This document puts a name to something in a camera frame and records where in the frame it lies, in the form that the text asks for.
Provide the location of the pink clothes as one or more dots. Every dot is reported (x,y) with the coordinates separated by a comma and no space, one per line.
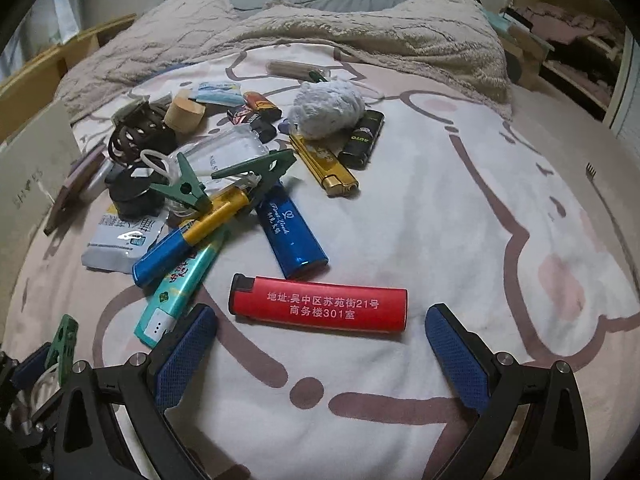
(565,20)

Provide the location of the back scratcher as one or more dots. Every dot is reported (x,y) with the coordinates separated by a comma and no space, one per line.
(591,170)

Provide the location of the white printed packet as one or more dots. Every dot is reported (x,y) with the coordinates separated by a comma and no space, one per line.
(115,245)

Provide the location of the clear plastic case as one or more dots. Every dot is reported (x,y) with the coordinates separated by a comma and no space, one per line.
(225,152)

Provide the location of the gold lighter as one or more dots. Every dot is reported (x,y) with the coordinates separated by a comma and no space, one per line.
(325,165)

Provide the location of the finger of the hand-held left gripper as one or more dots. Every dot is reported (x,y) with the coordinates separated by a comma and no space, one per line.
(32,364)

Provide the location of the dark blue metallic lighter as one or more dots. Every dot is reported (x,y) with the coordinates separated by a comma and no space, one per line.
(290,230)

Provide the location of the light teal cloth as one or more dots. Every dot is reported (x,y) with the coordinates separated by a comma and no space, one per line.
(500,22)

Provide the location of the dark green plastic clip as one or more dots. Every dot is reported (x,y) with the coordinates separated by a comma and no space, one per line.
(250,165)

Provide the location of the black patterned lighter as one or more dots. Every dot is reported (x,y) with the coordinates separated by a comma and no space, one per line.
(242,115)

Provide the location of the pink bed sheet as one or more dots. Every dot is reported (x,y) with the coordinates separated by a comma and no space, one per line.
(575,150)

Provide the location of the beige cardboard box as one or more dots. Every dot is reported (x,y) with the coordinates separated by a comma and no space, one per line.
(30,170)

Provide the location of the black lighter with green print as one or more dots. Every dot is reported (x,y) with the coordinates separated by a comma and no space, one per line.
(360,140)

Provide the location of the beige fluffy blanket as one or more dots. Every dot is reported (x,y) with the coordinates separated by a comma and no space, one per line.
(350,30)

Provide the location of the black hair claw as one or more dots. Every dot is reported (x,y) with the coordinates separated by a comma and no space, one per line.
(135,130)

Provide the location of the green pen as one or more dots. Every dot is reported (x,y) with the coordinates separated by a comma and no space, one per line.
(317,76)

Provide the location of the white curtain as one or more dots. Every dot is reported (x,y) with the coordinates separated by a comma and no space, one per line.
(45,25)

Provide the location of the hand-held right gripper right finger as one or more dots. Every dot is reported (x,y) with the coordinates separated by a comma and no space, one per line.
(457,360)

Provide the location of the blue and yellow lighter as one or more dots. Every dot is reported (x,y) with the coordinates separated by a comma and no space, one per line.
(165,255)

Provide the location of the printed blanket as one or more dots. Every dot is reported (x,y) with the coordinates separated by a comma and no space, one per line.
(450,210)

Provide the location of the light blue packet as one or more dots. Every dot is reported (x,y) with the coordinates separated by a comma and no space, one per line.
(217,92)

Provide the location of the brown wallet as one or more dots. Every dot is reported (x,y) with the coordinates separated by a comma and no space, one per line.
(70,190)

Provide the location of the red and black lighter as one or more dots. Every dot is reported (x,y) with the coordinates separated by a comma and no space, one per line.
(260,102)

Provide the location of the grey white fluffy ball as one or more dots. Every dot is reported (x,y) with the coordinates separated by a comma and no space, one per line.
(325,110)

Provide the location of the teal printed lighter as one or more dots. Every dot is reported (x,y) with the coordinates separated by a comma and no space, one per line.
(170,295)

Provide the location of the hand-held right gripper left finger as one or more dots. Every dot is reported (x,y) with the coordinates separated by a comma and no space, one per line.
(185,355)

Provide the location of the brown tube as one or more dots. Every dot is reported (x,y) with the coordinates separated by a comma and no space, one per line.
(287,69)

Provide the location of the wooden bed frame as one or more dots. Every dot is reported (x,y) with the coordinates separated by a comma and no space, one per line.
(30,70)

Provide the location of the black round object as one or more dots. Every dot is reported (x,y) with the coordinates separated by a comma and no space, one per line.
(135,195)

